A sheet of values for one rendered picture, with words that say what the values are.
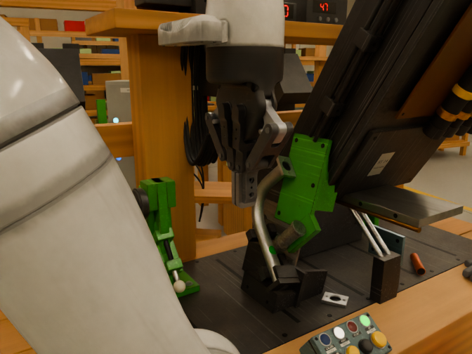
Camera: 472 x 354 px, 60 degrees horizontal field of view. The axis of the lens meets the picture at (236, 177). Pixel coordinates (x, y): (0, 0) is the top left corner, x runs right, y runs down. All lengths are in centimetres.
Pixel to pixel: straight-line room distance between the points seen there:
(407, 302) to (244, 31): 82
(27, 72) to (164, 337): 15
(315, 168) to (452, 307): 44
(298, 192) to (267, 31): 61
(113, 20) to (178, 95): 27
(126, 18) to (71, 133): 73
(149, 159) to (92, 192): 88
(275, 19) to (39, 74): 23
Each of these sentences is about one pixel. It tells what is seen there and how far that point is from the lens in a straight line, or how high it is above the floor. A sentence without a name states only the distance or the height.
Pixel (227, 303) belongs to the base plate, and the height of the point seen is 90.
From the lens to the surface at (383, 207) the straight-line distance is 94.
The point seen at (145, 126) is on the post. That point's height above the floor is 128.
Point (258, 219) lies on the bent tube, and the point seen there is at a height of 107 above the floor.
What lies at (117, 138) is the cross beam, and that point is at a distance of 115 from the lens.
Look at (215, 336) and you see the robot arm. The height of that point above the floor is 122.
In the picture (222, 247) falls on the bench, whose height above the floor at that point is 88.
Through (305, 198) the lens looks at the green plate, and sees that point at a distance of 93.
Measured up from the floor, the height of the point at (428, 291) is 90.
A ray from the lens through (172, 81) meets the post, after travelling 109.
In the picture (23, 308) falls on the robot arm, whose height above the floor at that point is 131.
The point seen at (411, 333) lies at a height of 90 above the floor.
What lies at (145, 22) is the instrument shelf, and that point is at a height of 151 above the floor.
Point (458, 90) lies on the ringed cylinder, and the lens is 94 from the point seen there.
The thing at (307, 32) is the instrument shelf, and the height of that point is 151.
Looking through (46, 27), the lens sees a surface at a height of 206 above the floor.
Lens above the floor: 142
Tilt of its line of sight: 15 degrees down
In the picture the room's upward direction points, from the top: straight up
